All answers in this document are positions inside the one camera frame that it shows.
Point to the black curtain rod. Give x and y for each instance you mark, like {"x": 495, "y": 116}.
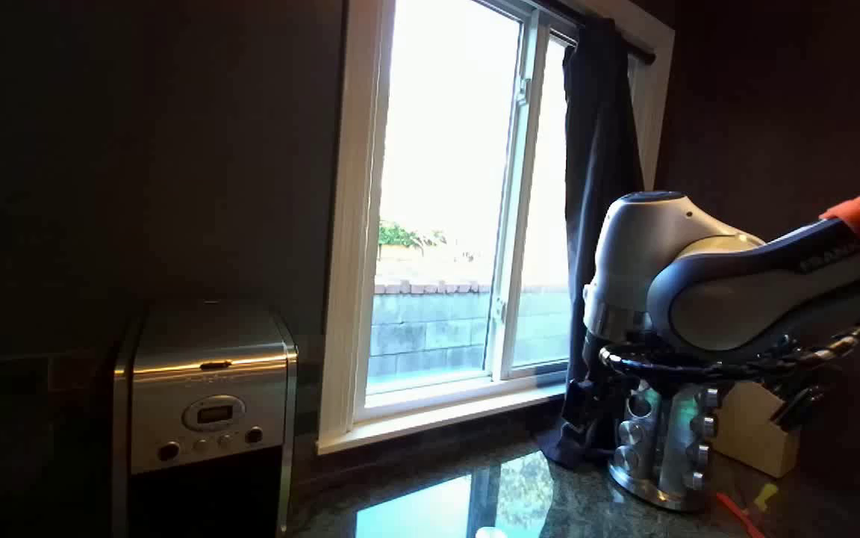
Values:
{"x": 639, "y": 46}

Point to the silver coffee maker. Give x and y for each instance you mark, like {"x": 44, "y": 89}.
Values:
{"x": 206, "y": 399}

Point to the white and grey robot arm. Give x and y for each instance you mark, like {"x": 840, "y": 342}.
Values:
{"x": 729, "y": 288}

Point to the dark blue curtain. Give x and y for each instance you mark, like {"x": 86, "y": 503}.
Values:
{"x": 599, "y": 150}

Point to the white framed window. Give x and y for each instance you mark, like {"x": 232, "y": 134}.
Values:
{"x": 450, "y": 198}

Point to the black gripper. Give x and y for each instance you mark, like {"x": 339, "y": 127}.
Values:
{"x": 650, "y": 358}

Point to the wooden knife block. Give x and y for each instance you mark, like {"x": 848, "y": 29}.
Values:
{"x": 754, "y": 427}

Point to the yellow plastic piece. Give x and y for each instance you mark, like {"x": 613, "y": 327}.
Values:
{"x": 766, "y": 497}

